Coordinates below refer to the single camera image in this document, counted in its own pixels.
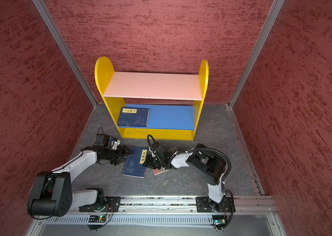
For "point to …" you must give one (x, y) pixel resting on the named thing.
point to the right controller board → (219, 221)
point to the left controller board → (97, 219)
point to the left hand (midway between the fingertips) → (130, 158)
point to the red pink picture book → (160, 170)
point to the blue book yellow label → (133, 117)
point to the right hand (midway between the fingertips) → (142, 169)
